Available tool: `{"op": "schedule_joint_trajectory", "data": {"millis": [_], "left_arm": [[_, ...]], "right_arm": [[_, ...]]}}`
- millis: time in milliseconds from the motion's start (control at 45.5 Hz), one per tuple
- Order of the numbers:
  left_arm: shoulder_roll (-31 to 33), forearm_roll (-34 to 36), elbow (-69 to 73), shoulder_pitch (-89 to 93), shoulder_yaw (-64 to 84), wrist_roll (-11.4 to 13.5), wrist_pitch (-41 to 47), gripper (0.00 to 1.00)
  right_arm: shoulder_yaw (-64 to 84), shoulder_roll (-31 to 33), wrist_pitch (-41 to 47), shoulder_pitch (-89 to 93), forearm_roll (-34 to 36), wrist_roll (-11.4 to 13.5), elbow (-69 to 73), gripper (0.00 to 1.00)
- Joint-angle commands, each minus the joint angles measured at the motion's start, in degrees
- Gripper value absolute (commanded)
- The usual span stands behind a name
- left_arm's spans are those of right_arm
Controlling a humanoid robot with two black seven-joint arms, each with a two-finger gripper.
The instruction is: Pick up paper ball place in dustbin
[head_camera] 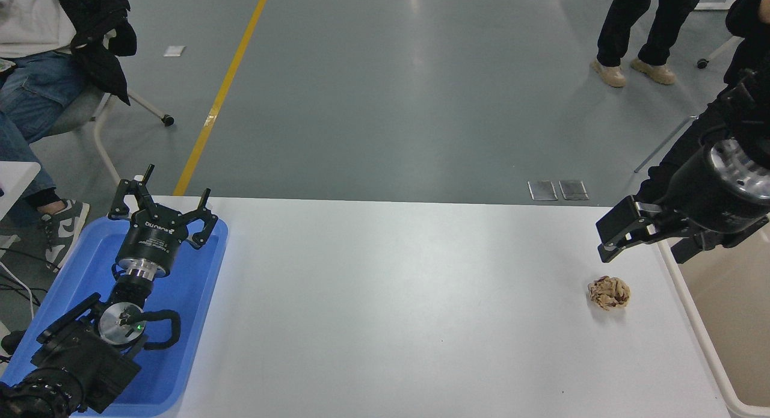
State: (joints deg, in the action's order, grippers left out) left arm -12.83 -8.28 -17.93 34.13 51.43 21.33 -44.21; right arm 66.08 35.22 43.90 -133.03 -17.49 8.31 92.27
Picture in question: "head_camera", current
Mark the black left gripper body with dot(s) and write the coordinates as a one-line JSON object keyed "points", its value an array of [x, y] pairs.
{"points": [[150, 237]]}

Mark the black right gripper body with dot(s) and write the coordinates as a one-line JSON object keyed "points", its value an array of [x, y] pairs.
{"points": [[704, 195]]}

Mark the tan paper ball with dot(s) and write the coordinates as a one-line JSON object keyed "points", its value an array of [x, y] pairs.
{"points": [[609, 293]]}

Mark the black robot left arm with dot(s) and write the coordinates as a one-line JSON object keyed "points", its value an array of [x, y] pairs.
{"points": [[90, 358]]}

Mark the metal floor plate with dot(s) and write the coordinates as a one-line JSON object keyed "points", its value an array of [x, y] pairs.
{"points": [[573, 190], [542, 190]]}

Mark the thin grey metal rod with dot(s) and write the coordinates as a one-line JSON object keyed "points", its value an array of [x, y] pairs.
{"points": [[665, 144]]}

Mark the blue plastic tray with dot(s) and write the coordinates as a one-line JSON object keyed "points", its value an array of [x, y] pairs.
{"points": [[186, 298]]}

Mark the white swivel chair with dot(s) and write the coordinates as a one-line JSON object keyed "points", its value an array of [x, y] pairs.
{"points": [[102, 126]]}

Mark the large pale bin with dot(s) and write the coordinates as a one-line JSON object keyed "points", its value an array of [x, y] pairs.
{"points": [[722, 322]]}

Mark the small white table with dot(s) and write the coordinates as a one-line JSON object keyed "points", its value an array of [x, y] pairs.
{"points": [[15, 183]]}

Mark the white wheeled chair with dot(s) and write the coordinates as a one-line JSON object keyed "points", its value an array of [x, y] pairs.
{"points": [[719, 50]]}

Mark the white paper scrap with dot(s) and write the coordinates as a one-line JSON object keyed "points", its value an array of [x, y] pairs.
{"points": [[174, 51]]}

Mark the seated person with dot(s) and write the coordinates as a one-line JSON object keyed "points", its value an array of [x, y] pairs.
{"points": [[30, 93]]}

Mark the black jacket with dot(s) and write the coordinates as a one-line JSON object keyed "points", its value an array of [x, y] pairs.
{"points": [[99, 39]]}

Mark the small black object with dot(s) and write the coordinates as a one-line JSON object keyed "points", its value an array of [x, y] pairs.
{"points": [[13, 342]]}

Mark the person beside the bin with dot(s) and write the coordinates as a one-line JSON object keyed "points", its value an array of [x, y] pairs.
{"points": [[746, 21]]}

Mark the person in beige shoes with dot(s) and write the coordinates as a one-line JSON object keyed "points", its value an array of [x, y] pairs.
{"points": [[622, 21]]}

